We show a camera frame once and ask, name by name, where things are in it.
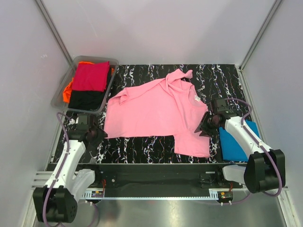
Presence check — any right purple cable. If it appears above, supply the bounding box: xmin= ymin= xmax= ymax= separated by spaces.
xmin=227 ymin=98 xmax=284 ymax=205

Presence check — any pink t shirt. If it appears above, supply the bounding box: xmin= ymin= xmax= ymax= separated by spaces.
xmin=104 ymin=69 xmax=210 ymax=157

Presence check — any blue folded t shirt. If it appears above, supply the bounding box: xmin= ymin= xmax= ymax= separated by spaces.
xmin=219 ymin=127 xmax=248 ymax=162

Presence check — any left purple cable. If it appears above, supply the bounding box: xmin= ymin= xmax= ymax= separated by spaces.
xmin=42 ymin=111 xmax=101 ymax=227

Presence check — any black t shirt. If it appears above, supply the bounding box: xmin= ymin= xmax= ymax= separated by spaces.
xmin=68 ymin=67 xmax=115 ymax=111

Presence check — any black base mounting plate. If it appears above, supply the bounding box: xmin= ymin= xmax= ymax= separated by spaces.
xmin=77 ymin=164 xmax=243 ymax=193

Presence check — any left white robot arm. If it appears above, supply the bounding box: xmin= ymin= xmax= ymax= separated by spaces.
xmin=33 ymin=113 xmax=107 ymax=227

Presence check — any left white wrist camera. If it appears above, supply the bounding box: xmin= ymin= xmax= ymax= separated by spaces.
xmin=77 ymin=113 xmax=95 ymax=127

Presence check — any clear plastic bin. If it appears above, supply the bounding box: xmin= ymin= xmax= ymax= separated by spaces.
xmin=51 ymin=55 xmax=119 ymax=115

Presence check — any magenta folded t shirt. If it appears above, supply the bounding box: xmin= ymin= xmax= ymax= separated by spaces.
xmin=71 ymin=61 xmax=111 ymax=93

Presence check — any orange t shirt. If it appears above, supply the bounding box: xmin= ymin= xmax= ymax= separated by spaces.
xmin=62 ymin=61 xmax=115 ymax=104

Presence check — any purple cable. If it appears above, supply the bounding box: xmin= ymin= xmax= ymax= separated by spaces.
xmin=227 ymin=98 xmax=284 ymax=205
xmin=42 ymin=111 xmax=101 ymax=227

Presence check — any white slotted cable duct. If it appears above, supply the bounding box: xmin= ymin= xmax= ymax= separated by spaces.
xmin=81 ymin=189 xmax=219 ymax=201

